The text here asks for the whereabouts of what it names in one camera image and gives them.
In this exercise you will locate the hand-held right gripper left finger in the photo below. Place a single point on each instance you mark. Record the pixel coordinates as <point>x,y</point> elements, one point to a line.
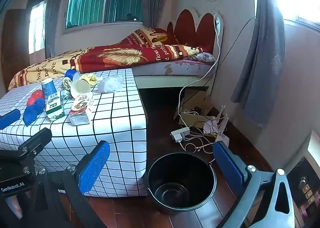
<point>93,165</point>

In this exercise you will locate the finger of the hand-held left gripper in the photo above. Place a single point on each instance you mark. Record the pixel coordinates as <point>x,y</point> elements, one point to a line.
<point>10,118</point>
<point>36,140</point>

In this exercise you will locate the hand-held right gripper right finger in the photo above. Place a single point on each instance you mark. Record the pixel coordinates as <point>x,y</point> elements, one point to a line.
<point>228,166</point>

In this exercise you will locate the blue cloth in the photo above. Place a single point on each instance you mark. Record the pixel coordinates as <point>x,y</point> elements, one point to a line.
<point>32,112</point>

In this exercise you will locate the red cloth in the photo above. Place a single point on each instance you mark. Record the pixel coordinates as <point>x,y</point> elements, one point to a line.
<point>35,97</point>

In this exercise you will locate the green and white carton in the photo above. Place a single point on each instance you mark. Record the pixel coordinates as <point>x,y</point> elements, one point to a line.
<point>55,108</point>

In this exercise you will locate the black plastic bucket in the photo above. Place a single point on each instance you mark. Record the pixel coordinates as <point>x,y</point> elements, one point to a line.
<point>180,168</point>

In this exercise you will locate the red and white carton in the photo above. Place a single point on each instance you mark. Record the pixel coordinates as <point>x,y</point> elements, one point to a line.
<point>80,108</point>

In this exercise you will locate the trash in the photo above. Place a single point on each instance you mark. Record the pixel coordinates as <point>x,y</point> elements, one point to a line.
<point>90,78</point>

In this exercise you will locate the clear plastic bag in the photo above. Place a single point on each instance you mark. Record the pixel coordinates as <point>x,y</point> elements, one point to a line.
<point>110,83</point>

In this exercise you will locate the white router with antennas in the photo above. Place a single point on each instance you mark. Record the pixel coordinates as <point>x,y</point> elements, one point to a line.
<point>223,137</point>

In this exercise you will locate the table with checked white cloth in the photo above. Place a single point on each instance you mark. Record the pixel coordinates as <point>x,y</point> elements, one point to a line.
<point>112,118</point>

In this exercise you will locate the white floor power strip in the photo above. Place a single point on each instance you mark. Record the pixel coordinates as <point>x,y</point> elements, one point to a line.
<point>180,134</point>

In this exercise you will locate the cardboard box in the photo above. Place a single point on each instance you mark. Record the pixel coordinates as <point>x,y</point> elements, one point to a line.
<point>192,118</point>

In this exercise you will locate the brown wooden wardrobe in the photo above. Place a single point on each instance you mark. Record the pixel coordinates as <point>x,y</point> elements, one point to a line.
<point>12,50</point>

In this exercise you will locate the black safe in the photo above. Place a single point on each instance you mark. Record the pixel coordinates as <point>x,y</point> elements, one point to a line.
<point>303,185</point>

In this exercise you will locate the white bedside cabinet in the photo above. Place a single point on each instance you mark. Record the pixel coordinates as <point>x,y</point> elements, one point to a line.
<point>313,143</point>

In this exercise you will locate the bright side window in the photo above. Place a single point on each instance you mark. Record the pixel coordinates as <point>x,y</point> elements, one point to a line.
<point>37,28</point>

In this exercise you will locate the tied grey patterned curtain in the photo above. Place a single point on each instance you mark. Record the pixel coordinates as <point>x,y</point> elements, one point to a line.
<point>262,68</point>

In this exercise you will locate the white bed with grey mattress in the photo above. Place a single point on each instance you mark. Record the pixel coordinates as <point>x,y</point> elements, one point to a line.
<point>180,68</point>

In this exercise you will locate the bed with patterned blanket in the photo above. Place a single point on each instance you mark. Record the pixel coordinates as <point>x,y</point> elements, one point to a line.
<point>112,55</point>

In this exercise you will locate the floral pillow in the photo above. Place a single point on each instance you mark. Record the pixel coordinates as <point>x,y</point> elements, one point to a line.
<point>205,57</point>

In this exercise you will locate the white power strip on headboard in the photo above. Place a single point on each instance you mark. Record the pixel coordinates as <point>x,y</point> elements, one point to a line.
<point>218,24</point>

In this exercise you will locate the red and white headboard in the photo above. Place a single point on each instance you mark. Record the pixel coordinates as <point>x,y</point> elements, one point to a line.
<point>200,25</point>

